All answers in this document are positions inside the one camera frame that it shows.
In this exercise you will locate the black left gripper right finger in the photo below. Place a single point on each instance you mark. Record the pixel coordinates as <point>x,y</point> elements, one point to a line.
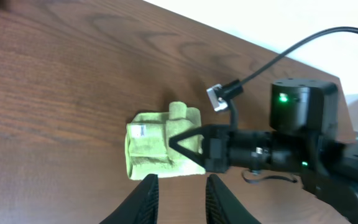
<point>222,206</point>

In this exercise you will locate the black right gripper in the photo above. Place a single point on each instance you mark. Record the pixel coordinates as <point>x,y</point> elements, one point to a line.
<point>214,145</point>

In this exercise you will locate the green microfiber cloth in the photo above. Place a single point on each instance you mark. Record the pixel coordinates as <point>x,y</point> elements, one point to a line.
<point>151,154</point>

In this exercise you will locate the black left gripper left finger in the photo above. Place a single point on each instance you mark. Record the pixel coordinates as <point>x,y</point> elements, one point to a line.
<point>140,206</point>

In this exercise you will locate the white cloth label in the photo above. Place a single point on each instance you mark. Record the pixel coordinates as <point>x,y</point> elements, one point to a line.
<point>138,130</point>

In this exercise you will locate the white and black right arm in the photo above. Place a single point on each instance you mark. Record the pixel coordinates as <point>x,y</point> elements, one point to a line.
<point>302,141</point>

